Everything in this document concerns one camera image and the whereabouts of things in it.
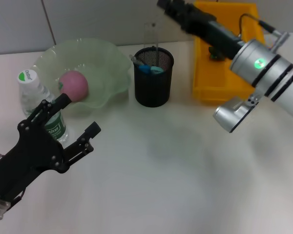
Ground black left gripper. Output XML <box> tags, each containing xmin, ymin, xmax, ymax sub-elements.
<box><xmin>0</xmin><ymin>94</ymin><xmax>102</xmax><ymax>202</ymax></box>

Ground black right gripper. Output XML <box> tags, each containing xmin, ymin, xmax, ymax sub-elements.
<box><xmin>157</xmin><ymin>0</ymin><xmax>245</xmax><ymax>60</ymax></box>

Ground transparent plastic ruler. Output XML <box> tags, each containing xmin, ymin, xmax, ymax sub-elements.
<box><xmin>143</xmin><ymin>22</ymin><xmax>160</xmax><ymax>68</ymax></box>

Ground green label water bottle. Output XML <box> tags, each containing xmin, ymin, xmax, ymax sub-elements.
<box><xmin>17</xmin><ymin>69</ymin><xmax>69</xmax><ymax>143</ymax></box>

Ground green plastic wrapper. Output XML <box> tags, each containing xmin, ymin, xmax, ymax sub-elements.
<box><xmin>208</xmin><ymin>46</ymin><xmax>227</xmax><ymax>61</ymax></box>

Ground blue scissors with sheath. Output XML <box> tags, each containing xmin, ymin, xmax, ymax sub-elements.
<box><xmin>139</xmin><ymin>64</ymin><xmax>165</xmax><ymax>76</ymax></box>

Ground silver retractable pen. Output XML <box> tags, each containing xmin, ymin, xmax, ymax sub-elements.
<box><xmin>129</xmin><ymin>55</ymin><xmax>145</xmax><ymax>67</ymax></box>

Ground pink peach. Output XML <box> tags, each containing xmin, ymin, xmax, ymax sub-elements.
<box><xmin>58</xmin><ymin>70</ymin><xmax>89</xmax><ymax>102</ymax></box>

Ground green wavy glass fruit plate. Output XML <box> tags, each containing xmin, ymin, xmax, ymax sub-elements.
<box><xmin>33</xmin><ymin>37</ymin><xmax>132</xmax><ymax>118</ymax></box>

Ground black mesh pen holder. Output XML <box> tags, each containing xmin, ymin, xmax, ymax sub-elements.
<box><xmin>133</xmin><ymin>47</ymin><xmax>174</xmax><ymax>108</ymax></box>

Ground yellow plastic storage bin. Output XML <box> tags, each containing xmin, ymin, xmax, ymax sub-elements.
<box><xmin>191</xmin><ymin>0</ymin><xmax>266</xmax><ymax>105</ymax></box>

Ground right gripper cable with connector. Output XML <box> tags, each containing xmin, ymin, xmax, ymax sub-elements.
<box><xmin>238</xmin><ymin>13</ymin><xmax>290</xmax><ymax>53</ymax></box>

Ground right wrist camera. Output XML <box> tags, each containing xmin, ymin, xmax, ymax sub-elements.
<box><xmin>212</xmin><ymin>96</ymin><xmax>259</xmax><ymax>134</ymax></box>

